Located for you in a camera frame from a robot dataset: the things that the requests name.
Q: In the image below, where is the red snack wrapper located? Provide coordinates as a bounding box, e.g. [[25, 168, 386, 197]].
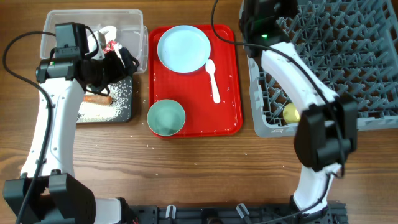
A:
[[103, 40, 119, 54]]

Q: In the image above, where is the brown carrot stick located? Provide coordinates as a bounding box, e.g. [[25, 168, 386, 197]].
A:
[[83, 95, 113, 105]]

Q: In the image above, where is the green bowl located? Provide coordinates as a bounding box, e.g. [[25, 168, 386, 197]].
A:
[[147, 99, 186, 136]]

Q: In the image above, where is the white plastic spoon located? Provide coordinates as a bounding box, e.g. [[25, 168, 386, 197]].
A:
[[205, 59, 221, 104]]

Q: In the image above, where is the yellow cup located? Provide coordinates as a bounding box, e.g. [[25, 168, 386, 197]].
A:
[[282, 103, 300, 124]]

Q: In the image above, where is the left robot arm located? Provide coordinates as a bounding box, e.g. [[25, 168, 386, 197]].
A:
[[2, 22, 139, 223]]

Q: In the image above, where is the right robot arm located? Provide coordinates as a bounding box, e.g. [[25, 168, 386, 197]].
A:
[[239, 1, 358, 218]]

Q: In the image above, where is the grey dishwasher rack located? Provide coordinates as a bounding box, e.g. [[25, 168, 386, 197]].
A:
[[238, 0, 398, 138]]

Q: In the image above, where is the clear plastic bin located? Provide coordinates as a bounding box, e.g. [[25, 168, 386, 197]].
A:
[[44, 9, 148, 73]]

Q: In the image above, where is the spilled white rice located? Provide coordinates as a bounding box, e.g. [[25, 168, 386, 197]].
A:
[[76, 77, 133, 123]]

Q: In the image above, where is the black plastic tray bin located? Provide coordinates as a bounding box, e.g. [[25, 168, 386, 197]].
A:
[[75, 74, 134, 124]]

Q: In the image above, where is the light blue plate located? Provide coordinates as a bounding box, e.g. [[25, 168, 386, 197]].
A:
[[157, 25, 211, 73]]

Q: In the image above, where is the red serving tray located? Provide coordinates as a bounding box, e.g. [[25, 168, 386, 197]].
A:
[[148, 24, 243, 138]]

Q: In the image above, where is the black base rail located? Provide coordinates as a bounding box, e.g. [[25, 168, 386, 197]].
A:
[[130, 203, 349, 224]]

